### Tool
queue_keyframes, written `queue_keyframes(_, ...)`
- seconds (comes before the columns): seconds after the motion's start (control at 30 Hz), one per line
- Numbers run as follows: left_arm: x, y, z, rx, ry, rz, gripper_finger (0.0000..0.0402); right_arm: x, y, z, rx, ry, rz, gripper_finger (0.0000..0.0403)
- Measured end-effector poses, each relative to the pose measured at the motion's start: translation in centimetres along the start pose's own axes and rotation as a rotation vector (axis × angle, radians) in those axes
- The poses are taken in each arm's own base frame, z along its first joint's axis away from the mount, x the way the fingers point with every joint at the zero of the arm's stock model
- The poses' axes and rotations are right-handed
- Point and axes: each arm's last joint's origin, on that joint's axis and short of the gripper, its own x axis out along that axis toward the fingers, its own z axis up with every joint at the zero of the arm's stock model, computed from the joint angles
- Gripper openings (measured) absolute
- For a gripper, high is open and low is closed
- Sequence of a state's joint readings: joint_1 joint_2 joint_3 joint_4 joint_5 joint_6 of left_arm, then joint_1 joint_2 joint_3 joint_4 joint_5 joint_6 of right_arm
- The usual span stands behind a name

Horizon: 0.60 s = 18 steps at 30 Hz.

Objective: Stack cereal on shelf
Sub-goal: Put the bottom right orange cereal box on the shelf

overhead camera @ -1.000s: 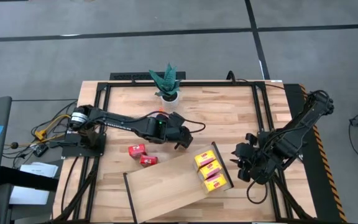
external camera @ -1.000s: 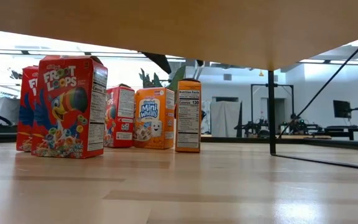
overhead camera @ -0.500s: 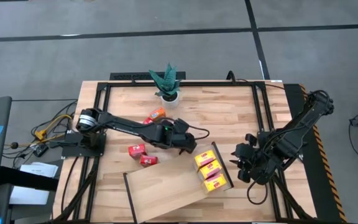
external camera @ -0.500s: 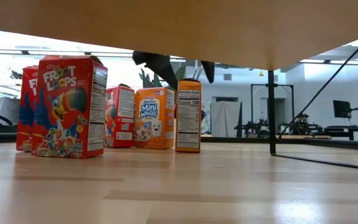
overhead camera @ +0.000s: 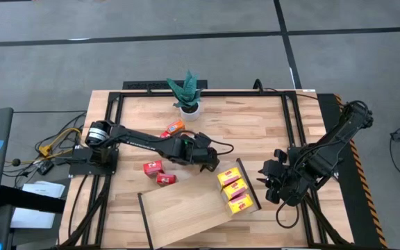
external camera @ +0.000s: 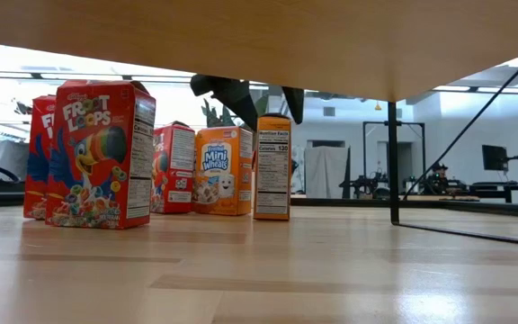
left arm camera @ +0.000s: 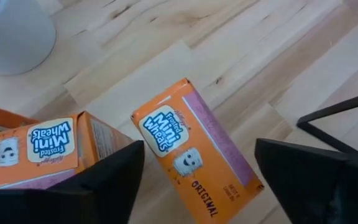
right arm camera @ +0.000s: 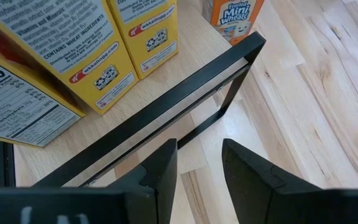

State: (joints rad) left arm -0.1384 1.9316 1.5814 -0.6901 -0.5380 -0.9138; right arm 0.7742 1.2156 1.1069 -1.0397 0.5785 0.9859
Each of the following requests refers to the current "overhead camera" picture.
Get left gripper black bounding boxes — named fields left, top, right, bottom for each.
left=185, top=131, right=221, bottom=174

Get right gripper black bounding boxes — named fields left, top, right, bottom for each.
left=256, top=149, right=293, bottom=206

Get yellow Corn Pops cereal box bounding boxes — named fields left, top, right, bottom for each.
left=220, top=178, right=249, bottom=202
left=226, top=193, right=256, bottom=216
left=216, top=166, right=243, bottom=188

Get orange cereal box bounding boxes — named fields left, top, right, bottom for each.
left=165, top=119, right=186, bottom=135

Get green plant white pot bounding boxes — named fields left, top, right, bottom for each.
left=166, top=70, right=203, bottom=122

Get black mat hazard-striped edge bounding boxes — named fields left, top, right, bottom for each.
left=316, top=92, right=390, bottom=249

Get black power adapter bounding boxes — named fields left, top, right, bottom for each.
left=37, top=160, right=55, bottom=176

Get white paper sheet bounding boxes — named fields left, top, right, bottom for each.
left=10, top=181, right=66, bottom=229

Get black padded bar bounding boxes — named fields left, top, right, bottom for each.
left=0, top=185, right=66, bottom=214

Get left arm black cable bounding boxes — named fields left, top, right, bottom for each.
left=206, top=138, right=235, bottom=156

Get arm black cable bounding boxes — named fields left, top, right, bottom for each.
left=275, top=199, right=301, bottom=229
left=206, top=138, right=235, bottom=156

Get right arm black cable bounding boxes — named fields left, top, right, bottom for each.
left=275, top=199, right=301, bottom=229

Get wooden tray with black handles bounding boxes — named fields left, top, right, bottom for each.
left=137, top=158, right=263, bottom=250

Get black metal table frame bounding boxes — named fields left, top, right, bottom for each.
left=60, top=90, right=353, bottom=249

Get thin black cable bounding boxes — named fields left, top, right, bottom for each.
left=265, top=87, right=319, bottom=101

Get yellow cable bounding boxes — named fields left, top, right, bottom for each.
left=38, top=127, right=83, bottom=164

